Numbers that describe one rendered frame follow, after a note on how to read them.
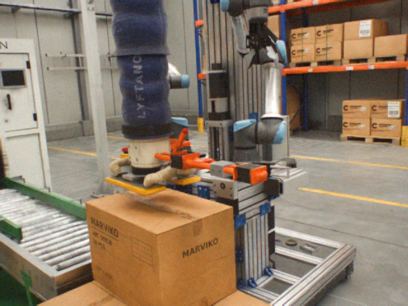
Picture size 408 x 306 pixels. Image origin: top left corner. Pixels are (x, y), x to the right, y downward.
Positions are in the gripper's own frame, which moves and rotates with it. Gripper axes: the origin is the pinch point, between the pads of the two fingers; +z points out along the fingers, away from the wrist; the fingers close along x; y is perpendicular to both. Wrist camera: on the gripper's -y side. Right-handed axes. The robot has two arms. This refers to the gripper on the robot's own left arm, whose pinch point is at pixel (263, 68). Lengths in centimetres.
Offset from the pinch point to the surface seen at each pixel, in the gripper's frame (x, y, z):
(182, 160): -10, 42, 33
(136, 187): -30, 49, 45
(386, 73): -211, -808, 13
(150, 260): -15, 57, 70
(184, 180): -20, 31, 45
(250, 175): 24, 45, 34
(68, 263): -96, 50, 98
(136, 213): -34, 48, 58
